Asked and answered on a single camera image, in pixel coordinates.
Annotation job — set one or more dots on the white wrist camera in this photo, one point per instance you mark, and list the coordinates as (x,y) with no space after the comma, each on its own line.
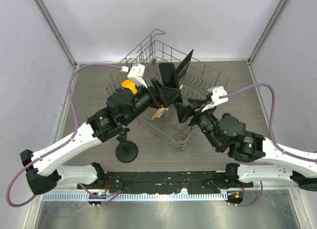
(135,74)
(215,97)

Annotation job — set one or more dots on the grey wire dish rack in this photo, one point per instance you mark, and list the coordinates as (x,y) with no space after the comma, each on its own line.
(199,77)

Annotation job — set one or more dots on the slotted cable duct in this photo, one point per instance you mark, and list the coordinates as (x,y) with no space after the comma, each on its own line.
(182,196)

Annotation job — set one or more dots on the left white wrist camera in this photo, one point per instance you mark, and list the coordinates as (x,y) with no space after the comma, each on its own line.
(135,74)

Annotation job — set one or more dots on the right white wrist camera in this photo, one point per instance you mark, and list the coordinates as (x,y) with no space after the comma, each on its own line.
(215,97)

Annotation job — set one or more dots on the black phone stand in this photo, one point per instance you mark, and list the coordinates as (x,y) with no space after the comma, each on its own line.
(126,151)

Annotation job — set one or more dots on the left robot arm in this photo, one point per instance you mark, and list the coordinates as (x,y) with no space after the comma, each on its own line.
(45,169)

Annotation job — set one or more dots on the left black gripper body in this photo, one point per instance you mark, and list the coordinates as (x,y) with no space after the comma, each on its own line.
(145,98)

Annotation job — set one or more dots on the orange bowl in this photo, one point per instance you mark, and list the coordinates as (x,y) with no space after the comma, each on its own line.
(129,85)

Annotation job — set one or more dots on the black smartphone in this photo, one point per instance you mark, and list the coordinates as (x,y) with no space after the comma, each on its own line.
(168,75)

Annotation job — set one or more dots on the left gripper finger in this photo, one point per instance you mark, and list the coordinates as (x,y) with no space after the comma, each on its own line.
(169,95)
(157,87)

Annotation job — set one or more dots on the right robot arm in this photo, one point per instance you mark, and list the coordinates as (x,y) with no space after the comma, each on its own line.
(259,158)

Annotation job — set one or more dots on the black square plate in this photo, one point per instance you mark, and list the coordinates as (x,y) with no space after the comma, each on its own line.
(183,66)

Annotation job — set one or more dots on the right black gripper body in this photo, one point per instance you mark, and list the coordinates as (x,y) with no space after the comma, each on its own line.
(206,120)

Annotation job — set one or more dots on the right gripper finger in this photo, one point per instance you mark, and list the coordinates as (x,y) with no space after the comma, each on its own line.
(184,112)
(197,103)

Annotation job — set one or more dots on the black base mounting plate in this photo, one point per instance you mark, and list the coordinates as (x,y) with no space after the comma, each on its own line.
(196,182)

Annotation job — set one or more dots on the wooden cutting board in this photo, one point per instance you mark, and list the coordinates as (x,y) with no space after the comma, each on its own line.
(161,109)

